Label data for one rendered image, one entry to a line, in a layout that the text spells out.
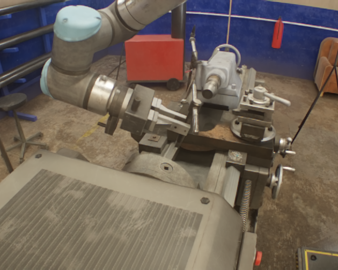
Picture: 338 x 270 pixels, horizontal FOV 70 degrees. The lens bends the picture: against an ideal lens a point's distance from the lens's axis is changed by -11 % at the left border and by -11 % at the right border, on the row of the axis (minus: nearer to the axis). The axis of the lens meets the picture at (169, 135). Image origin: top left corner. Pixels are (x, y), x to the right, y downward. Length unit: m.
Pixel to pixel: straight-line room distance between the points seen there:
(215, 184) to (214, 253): 0.83
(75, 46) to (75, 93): 0.11
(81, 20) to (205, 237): 0.44
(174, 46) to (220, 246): 3.67
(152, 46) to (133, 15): 3.39
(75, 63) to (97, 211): 0.30
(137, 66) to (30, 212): 3.70
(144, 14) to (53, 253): 0.48
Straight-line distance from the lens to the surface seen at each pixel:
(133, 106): 0.57
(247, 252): 0.51
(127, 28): 0.62
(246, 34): 5.22
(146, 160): 0.75
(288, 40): 5.24
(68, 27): 0.53
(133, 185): 0.50
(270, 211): 2.35
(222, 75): 1.64
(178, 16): 4.00
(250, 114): 1.30
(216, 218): 0.46
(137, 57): 4.04
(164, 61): 4.05
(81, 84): 0.60
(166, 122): 0.61
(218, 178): 1.28
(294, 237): 2.25
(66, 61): 0.57
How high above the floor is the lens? 1.68
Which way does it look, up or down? 33 degrees down
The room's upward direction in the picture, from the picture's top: straight up
